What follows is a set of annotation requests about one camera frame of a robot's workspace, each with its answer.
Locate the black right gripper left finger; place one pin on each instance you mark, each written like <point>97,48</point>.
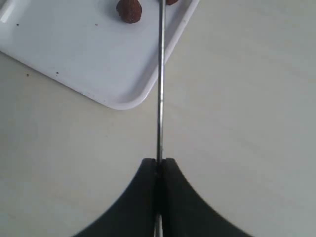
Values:
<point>133,214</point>

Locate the brown meatball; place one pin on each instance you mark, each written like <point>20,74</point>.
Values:
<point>170,2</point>
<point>130,11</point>

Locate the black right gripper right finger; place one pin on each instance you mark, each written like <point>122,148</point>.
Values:
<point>185,213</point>

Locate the thin metal skewer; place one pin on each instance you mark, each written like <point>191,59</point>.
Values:
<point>160,81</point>

